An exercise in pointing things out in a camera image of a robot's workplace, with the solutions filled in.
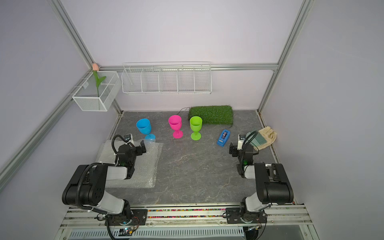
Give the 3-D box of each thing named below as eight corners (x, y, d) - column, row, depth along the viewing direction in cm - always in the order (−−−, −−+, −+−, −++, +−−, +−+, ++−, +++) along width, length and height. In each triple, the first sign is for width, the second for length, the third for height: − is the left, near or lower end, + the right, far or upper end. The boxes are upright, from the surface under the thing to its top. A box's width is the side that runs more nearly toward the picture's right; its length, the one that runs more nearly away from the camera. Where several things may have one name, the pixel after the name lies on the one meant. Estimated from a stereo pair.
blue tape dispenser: (216, 144, 103) (216, 140, 99) (223, 132, 110) (224, 128, 106) (223, 148, 102) (224, 143, 98) (229, 135, 108) (231, 131, 104)
